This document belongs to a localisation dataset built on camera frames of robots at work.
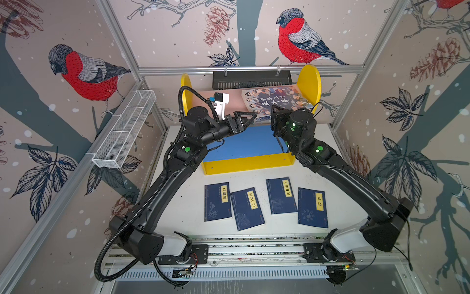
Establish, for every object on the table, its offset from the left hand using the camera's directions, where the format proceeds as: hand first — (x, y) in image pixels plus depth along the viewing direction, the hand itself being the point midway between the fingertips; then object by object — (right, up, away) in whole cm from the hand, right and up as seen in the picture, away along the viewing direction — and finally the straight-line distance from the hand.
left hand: (252, 118), depth 58 cm
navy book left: (-1, -40, +28) cm, 49 cm away
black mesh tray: (-11, +25, +38) cm, 46 cm away
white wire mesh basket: (-54, -10, +13) cm, 56 cm away
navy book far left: (-15, -38, +30) cm, 51 cm away
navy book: (+16, -35, +32) cm, 51 cm away
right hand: (+5, +5, +7) cm, 10 cm away
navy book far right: (+31, -40, +28) cm, 58 cm away
